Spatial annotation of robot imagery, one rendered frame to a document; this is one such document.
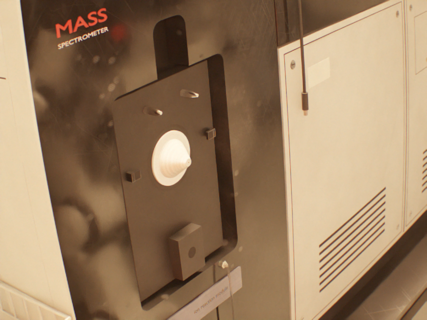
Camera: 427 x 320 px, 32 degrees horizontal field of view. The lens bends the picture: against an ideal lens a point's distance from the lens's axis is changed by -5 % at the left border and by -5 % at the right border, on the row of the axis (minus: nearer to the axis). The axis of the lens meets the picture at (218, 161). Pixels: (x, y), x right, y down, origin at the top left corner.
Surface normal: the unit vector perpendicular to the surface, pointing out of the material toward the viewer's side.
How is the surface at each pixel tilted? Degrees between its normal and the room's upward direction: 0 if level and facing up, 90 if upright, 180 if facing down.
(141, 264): 90
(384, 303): 0
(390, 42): 90
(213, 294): 90
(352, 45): 90
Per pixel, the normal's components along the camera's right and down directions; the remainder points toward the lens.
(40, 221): -0.61, 0.37
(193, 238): 0.79, 0.18
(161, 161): 0.01, 0.23
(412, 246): -0.08, -0.91
